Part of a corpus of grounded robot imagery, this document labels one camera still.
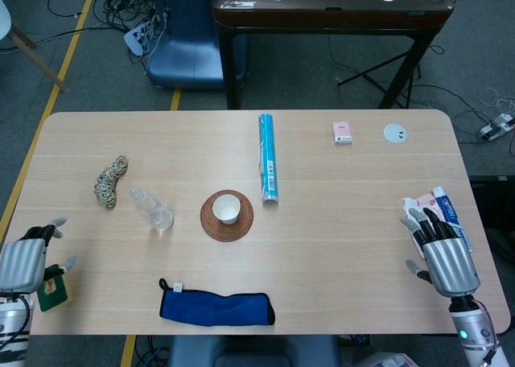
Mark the pink playing card box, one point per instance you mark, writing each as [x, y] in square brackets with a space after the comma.
[342, 133]

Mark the white paper cup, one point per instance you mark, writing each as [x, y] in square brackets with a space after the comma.
[226, 210]

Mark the white printed paper package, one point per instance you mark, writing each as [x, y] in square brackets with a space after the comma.
[388, 361]

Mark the white round lid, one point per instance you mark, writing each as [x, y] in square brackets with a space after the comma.
[395, 133]

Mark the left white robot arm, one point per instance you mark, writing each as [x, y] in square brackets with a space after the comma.
[12, 331]

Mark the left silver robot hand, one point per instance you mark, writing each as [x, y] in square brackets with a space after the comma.
[22, 266]

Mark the dark wooden mahjong table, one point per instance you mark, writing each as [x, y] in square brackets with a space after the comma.
[334, 17]

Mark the pink white wet wipes pack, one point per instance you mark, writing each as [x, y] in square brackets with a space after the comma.
[422, 201]

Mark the white chair with wooden legs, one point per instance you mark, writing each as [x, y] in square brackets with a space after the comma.
[4, 17]

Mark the green yellow sponge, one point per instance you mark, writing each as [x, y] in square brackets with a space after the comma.
[54, 296]

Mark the clear plastic bottle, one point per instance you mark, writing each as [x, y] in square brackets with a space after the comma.
[155, 212]

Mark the brown woven round coaster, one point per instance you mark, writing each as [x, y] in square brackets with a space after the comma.
[209, 226]

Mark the white power strip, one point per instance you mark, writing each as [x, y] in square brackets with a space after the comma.
[134, 41]

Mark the black cabinet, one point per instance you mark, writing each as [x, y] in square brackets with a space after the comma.
[499, 198]

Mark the blue machine base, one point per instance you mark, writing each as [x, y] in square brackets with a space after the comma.
[185, 49]

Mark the blue cloth with black trim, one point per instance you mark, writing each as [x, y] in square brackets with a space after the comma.
[217, 308]

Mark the blue white toothpaste tube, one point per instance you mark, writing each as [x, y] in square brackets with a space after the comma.
[446, 206]

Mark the grey power strip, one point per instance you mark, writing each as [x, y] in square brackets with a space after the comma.
[493, 129]

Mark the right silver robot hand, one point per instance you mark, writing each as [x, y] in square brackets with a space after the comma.
[452, 266]

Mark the blue wrapped bag roll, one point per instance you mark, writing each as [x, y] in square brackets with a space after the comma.
[268, 162]

